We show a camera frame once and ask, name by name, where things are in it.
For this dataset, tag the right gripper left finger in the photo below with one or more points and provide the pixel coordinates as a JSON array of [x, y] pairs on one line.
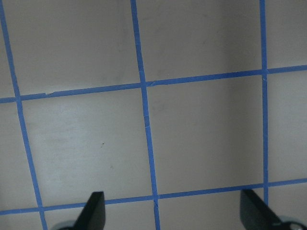
[[93, 215]]

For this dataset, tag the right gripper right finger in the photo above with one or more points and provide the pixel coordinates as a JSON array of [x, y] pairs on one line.
[[255, 214]]

